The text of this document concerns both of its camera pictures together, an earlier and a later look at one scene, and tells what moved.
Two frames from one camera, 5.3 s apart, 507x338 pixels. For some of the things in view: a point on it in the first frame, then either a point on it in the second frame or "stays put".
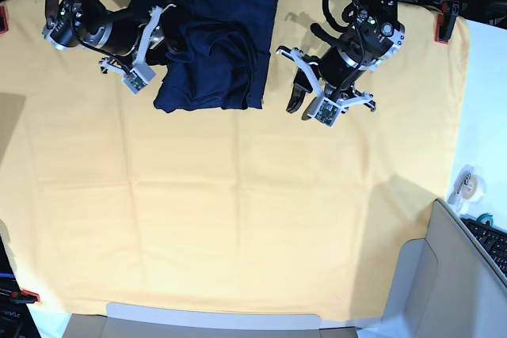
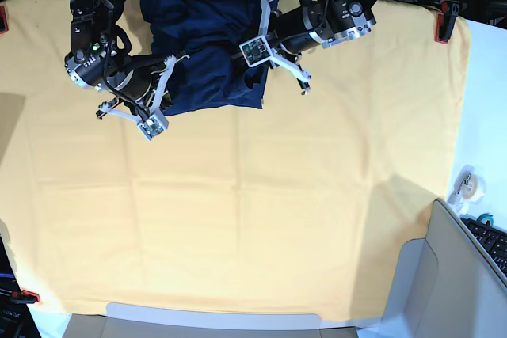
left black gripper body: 148,38 -> 139,110
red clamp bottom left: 25,296 stays put
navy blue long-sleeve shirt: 218,41 stays put
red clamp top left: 4,26 stays put
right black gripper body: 310,76 -> 283,57
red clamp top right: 445,21 stays put
